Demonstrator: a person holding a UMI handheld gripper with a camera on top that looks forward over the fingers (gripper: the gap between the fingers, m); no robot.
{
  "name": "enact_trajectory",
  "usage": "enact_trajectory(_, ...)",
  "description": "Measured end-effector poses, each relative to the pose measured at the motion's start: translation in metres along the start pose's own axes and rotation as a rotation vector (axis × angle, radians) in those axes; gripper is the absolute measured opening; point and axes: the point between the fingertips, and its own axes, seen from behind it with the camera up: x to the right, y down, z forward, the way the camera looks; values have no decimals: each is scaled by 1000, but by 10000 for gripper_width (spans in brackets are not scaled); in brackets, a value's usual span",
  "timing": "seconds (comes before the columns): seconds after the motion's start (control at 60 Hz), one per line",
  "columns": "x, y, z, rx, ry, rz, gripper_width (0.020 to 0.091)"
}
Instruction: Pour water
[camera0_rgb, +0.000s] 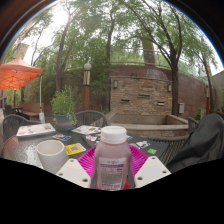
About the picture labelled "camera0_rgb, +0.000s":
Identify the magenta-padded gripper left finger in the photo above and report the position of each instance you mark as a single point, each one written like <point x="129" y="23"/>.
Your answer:
<point x="75" y="171"/>

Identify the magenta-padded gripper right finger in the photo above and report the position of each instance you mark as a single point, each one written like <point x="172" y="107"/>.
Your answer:
<point x="151" y="171"/>

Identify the pink drink bottle white cap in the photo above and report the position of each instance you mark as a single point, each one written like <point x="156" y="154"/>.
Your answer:
<point x="112" y="160"/>

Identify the yellow printed card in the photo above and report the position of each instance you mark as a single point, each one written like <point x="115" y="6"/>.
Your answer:
<point x="75" y="149"/>

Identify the white ceramic mug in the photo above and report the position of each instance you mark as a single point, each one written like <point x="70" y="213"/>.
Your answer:
<point x="53" y="160"/>

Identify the black laptop with stickers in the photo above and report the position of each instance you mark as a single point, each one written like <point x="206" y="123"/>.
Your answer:
<point x="158" y="145"/>

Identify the small colourful sticker card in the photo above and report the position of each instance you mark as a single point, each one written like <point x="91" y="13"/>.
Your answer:
<point x="61" y="137"/>

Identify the white sticker sheet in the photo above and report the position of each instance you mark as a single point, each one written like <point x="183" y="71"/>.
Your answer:
<point x="86" y="129"/>

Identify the silver laptop with stickers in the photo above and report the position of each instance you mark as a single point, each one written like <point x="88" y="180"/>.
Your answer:
<point x="35" y="130"/>

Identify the black jacket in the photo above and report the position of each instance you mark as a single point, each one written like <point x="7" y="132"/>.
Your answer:
<point x="203" y="143"/>

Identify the potted green plant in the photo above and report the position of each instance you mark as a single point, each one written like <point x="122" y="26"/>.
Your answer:
<point x="63" y="103"/>

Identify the wooden bench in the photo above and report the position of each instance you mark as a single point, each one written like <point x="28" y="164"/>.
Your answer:
<point x="30" y="108"/>

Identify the large forked tree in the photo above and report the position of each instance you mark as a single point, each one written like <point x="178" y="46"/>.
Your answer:
<point x="175" y="90"/>

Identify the leaning tree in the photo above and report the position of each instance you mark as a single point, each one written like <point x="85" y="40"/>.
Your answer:
<point x="59" y="73"/>

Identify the orange canopy with white pole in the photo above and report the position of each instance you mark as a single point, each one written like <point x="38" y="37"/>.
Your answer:
<point x="18" y="73"/>

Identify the grey wall box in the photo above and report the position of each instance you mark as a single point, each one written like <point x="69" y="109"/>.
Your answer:
<point x="181" y="108"/>

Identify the wooden lamp post with globe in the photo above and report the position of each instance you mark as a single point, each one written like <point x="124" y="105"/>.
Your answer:
<point x="207" y="103"/>
<point x="86" y="96"/>

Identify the black wall lamp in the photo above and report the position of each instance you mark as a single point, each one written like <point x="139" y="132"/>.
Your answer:
<point x="115" y="84"/>
<point x="169" y="87"/>

